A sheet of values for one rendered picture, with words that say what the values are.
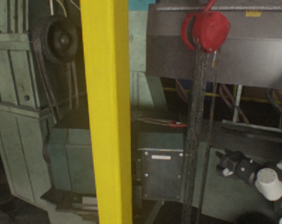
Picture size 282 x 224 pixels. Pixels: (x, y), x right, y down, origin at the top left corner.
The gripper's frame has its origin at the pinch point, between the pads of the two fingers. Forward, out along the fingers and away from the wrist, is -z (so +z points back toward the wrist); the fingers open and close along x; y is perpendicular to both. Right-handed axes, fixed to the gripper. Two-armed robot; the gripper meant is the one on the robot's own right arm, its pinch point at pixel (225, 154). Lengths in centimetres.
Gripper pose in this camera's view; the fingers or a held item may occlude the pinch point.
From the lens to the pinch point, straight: 107.3
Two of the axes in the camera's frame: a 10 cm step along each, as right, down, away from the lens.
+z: 4.0, 3.3, -8.5
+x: 9.2, -1.4, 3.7
